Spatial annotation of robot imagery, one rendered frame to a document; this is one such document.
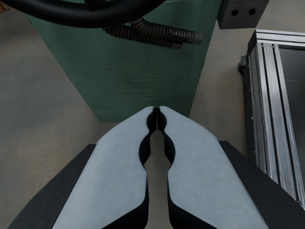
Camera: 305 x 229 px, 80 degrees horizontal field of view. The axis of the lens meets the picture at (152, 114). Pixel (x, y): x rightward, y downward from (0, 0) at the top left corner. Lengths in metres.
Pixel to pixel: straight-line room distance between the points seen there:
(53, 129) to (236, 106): 0.93
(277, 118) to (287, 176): 0.20
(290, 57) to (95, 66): 0.81
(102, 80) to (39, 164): 0.54
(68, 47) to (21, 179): 0.66
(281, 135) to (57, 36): 0.74
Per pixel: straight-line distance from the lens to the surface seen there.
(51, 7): 0.27
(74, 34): 0.54
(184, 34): 0.38
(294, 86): 0.93
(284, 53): 1.03
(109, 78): 0.64
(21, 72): 1.38
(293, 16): 1.69
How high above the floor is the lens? 0.82
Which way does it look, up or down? 62 degrees down
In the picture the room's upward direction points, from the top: 5 degrees counter-clockwise
